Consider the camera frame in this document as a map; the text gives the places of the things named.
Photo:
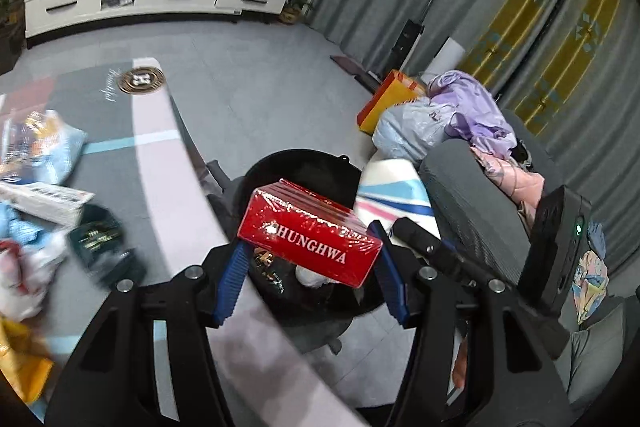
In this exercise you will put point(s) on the white plastic bag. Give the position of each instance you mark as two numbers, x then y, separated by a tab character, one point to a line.
25	277
407	129

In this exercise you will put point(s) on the blue snack packet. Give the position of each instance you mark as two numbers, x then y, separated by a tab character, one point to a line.
45	147

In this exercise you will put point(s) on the blue crinkled packet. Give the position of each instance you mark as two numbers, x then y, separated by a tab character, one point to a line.
17	224

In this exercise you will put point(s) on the black trash bin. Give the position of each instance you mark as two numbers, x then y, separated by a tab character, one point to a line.
310	164

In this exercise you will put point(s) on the dark floor mat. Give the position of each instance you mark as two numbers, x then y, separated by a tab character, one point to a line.
355	69

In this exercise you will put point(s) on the purple cloth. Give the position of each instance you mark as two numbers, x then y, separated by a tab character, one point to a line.
475	107

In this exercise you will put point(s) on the grey sofa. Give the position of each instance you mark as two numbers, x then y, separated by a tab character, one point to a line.
470	192

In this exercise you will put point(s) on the white crumpled tissue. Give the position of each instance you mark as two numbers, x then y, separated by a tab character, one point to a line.
312	278

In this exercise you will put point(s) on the dark green packet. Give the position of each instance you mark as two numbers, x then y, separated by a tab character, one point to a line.
102	242

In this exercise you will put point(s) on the large leafy potted plant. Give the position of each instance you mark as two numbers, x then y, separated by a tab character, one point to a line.
10	22

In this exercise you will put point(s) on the yellow packet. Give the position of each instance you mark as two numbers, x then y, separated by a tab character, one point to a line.
20	357

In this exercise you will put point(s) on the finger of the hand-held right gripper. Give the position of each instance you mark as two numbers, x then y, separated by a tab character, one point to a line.
415	234

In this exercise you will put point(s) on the white printed carton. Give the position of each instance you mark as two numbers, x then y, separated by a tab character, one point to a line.
395	192

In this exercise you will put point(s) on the red carton box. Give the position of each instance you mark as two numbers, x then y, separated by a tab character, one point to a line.
300	232

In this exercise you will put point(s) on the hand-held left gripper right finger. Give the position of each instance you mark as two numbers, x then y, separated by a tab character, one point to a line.
392	289

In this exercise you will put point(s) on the pink cloth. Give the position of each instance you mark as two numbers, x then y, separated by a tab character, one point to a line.
515	182

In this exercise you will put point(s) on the orange shopping bag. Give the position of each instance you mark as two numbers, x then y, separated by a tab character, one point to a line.
387	102

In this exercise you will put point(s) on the white long box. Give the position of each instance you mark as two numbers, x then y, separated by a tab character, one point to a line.
45	202

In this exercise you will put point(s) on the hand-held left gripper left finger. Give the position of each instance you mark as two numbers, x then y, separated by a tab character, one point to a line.
232	287

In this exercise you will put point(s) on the cartoon printed cloth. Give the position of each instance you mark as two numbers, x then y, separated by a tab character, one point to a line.
592	272

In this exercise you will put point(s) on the white board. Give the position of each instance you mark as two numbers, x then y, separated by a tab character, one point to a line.
450	54

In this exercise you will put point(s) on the black upright vacuum cleaner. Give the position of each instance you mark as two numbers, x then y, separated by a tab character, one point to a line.
415	37

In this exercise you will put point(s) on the small potted plant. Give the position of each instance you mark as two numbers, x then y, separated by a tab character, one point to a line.
296	7

